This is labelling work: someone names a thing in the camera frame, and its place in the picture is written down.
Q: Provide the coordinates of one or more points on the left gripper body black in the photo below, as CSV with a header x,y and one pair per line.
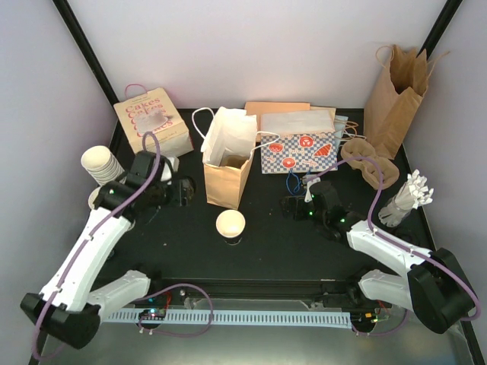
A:
x,y
181,195

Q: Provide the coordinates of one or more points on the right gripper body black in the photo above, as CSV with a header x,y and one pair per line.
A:
x,y
299,214

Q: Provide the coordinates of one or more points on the paper coffee cup black sleeve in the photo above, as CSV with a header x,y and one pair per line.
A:
x,y
230,224

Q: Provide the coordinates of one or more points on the orange paper bag white handles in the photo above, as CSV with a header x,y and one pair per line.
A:
x,y
227,150

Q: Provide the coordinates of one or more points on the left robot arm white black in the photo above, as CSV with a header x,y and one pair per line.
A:
x,y
67,307

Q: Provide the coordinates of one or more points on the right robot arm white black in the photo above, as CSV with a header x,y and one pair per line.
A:
x,y
430,284

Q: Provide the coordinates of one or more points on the blue checkered paper bag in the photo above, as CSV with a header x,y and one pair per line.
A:
x,y
297,142

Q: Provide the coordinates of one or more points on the upper stack of paper cups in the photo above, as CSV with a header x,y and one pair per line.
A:
x,y
101,164

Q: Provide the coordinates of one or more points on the stack of paper cups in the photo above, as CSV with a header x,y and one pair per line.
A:
x,y
91,198
101,164

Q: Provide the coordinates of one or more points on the Cakes printed paper bag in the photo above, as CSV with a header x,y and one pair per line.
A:
x,y
150,119

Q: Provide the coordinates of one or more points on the lower stack of paper cups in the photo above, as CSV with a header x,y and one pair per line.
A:
x,y
91,198

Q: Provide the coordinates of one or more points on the flat orange paper bag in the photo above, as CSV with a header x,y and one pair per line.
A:
x,y
257,109

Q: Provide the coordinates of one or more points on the white wrapped straws in cup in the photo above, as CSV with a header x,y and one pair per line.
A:
x,y
413,194

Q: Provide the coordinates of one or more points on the tall brown paper bag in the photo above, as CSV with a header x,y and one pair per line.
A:
x,y
396,98

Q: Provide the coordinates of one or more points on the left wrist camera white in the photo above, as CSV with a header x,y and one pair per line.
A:
x,y
171,165

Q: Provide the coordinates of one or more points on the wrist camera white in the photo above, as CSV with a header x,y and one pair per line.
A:
x,y
308,182
171,165

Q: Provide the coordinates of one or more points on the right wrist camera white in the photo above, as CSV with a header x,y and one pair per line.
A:
x,y
308,182

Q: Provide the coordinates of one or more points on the flat kraft bag brown handles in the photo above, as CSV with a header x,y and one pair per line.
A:
x,y
345,129

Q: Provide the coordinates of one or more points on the white slotted cable duct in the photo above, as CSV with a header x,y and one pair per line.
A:
x,y
233,317

